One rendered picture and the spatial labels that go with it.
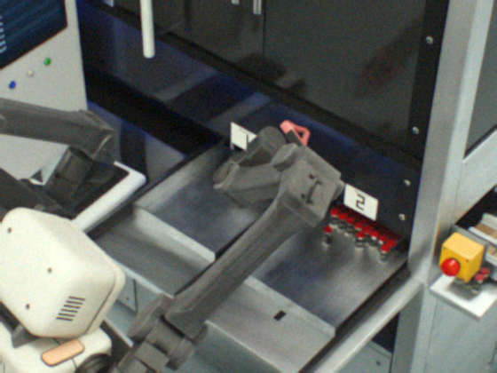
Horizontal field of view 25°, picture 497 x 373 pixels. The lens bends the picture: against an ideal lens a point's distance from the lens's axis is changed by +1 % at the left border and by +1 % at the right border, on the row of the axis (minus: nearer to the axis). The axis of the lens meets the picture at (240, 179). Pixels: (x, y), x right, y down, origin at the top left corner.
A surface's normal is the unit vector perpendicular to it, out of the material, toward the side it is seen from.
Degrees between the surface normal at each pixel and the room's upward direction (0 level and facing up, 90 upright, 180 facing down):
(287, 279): 0
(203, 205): 0
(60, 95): 90
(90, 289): 90
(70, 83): 90
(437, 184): 90
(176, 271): 0
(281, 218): 77
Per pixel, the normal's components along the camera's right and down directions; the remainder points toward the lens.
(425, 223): -0.65, 0.50
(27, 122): 0.75, 0.52
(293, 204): -0.11, 0.47
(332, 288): 0.01, -0.75
